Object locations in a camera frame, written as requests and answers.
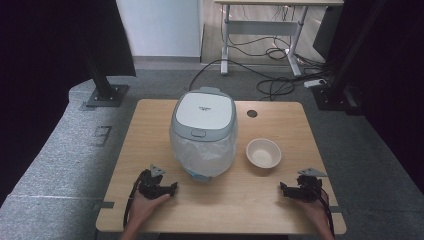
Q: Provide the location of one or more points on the beige paper bowl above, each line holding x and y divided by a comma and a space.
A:
263, 153

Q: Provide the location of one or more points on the dark curtain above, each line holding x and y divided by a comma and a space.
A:
50, 50
393, 83

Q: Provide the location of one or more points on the black metal stand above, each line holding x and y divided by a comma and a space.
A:
336, 90
100, 83

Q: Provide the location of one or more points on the person's left hand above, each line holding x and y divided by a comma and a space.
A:
146, 206

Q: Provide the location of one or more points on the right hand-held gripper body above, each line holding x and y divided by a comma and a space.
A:
308, 189

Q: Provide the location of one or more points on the white grey lidded trash can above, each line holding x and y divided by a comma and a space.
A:
204, 120

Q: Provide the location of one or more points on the white metal frame desk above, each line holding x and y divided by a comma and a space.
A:
263, 28

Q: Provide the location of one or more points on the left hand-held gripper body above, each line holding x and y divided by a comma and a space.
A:
148, 185

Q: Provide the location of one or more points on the person's right hand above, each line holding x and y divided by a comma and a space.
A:
311, 210

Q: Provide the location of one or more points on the grey tape strip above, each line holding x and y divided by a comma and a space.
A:
104, 204
338, 210

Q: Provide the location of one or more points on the white power strip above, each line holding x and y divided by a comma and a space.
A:
315, 82

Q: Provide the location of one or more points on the translucent plastic bag liner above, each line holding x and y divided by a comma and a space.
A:
203, 155

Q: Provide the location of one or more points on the grey floor socket cover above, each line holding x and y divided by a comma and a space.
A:
102, 135

